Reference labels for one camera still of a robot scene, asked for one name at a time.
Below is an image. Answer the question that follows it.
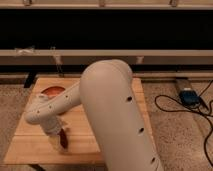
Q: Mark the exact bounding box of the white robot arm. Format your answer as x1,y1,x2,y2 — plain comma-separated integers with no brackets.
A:
25,60,164,171

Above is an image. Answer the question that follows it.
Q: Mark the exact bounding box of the black cable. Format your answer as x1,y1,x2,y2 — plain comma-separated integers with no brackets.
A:
154,79,213,168

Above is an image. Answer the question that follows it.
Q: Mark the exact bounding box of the wooden wall rail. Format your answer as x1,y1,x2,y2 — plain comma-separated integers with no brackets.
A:
0,49,213,66

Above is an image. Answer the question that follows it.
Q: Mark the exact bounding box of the orange bowl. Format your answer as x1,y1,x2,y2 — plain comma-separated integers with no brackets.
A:
42,86,65,97

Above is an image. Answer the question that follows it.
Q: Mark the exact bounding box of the blue power box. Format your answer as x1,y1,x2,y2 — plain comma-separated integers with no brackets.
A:
179,89,199,106

